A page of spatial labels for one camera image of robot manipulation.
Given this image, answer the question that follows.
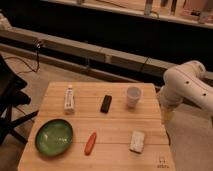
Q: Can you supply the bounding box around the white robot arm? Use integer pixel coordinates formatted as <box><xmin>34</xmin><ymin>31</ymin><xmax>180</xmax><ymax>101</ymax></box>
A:
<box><xmin>157</xmin><ymin>60</ymin><xmax>213</xmax><ymax>126</ymax></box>

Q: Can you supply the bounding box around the white sponge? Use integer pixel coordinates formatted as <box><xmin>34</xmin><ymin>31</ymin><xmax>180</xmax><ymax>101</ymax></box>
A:
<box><xmin>129</xmin><ymin>131</ymin><xmax>145</xmax><ymax>153</ymax></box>

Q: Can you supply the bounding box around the white plastic cup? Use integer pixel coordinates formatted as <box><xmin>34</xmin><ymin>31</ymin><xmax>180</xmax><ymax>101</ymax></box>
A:
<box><xmin>127</xmin><ymin>86</ymin><xmax>141</xmax><ymax>108</ymax></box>

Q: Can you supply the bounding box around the black rectangular block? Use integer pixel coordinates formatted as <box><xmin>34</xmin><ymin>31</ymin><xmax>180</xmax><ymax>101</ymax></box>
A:
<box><xmin>100</xmin><ymin>95</ymin><xmax>112</xmax><ymax>113</ymax></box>

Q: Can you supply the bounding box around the white tube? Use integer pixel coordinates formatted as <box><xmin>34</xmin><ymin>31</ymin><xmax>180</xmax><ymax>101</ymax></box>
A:
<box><xmin>64</xmin><ymin>85</ymin><xmax>74</xmax><ymax>113</ymax></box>

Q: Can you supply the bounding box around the green bowl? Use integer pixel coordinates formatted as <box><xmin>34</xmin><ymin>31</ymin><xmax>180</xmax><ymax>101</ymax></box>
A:
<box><xmin>35</xmin><ymin>119</ymin><xmax>73</xmax><ymax>157</ymax></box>

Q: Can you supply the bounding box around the black office chair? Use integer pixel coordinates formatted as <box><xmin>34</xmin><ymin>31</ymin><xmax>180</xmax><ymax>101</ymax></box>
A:
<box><xmin>0</xmin><ymin>54</ymin><xmax>38</xmax><ymax>145</ymax></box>

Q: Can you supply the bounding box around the black cable on floor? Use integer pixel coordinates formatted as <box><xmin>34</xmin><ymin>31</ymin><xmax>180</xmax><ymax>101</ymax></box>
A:
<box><xmin>3</xmin><ymin>41</ymin><xmax>43</xmax><ymax>76</ymax></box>

